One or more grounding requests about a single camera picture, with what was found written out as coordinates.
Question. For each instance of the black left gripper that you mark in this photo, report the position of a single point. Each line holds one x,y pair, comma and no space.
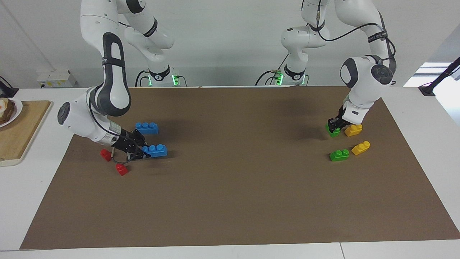
342,118

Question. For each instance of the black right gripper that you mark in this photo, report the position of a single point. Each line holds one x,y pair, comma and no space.
125,142

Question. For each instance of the plain green toy block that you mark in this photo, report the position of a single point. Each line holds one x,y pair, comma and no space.
332,132

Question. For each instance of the blue three-stud toy block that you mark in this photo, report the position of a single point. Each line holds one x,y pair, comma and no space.
156,150
147,128

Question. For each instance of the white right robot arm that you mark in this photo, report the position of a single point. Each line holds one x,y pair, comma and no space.
111,82

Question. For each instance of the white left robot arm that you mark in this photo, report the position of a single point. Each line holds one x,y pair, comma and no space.
363,86

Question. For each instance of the yellow toy block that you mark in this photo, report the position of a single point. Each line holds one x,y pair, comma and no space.
354,130
360,148

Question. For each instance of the red toy block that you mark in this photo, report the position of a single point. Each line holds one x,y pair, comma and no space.
122,169
105,154

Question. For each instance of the green block with printed studs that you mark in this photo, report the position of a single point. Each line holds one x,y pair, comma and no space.
339,155

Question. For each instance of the brown paper table mat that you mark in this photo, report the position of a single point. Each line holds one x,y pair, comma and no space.
233,187

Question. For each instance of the black clamp stand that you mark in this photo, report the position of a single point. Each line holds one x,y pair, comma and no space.
440,79

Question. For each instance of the wooden cutting board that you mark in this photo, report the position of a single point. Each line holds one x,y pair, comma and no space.
21,133

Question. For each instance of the white plate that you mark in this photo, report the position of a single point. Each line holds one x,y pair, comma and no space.
17,109

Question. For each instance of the toast sandwich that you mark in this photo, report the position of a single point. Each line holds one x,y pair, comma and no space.
5,111

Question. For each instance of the black device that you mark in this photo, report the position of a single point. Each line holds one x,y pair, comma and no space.
7,90

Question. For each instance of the white wall socket box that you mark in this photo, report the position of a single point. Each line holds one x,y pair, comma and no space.
55,79

